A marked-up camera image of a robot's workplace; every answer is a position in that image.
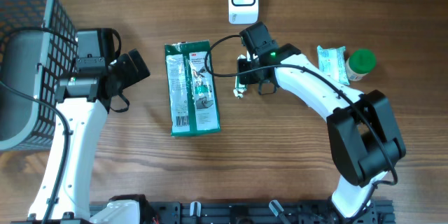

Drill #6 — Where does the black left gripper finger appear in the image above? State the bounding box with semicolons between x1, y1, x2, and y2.
111;54;139;88
129;49;151;81

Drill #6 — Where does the green narrow box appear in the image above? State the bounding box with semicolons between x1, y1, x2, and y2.
233;76;247;99

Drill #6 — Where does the green 3M cleaner package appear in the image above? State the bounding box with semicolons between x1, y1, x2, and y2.
164;41;221;137

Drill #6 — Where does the mint flushable wipes pack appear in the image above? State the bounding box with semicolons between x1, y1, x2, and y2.
316;45;349;85

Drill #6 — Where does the green lid jar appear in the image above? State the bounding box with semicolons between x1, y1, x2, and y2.
345;48;377;81

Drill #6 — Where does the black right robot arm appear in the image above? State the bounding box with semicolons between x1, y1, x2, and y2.
237;44;406;220

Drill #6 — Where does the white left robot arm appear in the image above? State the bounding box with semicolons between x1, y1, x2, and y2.
26;50;150;223

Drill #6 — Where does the grey mesh shopping basket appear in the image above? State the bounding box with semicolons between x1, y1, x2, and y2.
1;0;78;151

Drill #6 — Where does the black left camera cable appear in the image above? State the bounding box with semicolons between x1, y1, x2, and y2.
0;26;80;224

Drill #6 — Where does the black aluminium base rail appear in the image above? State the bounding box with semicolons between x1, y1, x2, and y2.
89;199;396;224

